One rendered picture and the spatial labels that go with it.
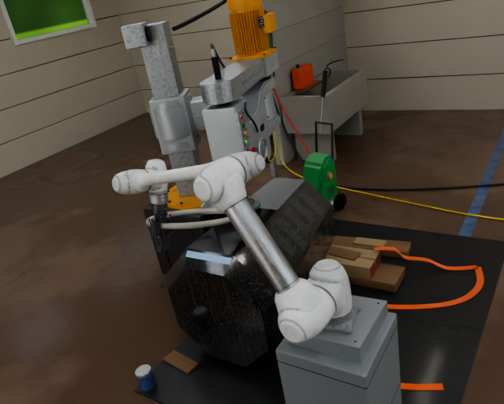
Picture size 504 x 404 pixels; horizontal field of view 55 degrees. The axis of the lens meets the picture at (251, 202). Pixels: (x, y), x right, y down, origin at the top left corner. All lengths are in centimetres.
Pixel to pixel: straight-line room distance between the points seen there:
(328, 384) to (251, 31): 229
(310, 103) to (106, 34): 545
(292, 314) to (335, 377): 38
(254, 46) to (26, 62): 615
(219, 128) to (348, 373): 160
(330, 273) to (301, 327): 27
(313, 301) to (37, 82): 785
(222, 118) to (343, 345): 152
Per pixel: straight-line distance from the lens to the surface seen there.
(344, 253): 379
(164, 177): 212
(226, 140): 293
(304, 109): 585
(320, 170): 459
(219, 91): 282
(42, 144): 917
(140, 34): 342
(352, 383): 203
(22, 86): 902
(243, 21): 340
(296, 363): 211
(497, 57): 742
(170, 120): 351
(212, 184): 174
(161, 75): 352
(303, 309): 181
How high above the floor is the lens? 222
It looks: 25 degrees down
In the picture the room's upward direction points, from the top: 11 degrees counter-clockwise
